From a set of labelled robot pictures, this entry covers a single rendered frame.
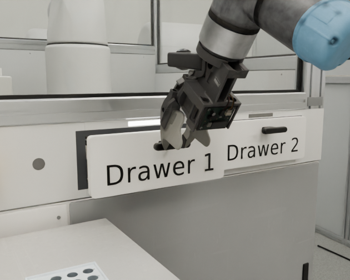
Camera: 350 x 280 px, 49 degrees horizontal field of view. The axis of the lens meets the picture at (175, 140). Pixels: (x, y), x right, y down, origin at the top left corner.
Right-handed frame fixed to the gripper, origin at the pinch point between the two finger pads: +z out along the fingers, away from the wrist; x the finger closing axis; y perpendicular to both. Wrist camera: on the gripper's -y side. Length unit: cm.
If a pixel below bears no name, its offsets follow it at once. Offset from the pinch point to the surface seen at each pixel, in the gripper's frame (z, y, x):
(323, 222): 127, -35, 177
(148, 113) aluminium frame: 3.1, -11.3, 0.4
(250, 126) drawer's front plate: 5.7, -7.6, 26.7
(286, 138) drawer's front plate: 8.7, -5.5, 38.8
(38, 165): 10.0, -6.8, -21.6
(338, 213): 111, -31, 176
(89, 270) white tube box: 1.3, 19.7, -21.6
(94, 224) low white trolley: 16.7, 3.4, -13.1
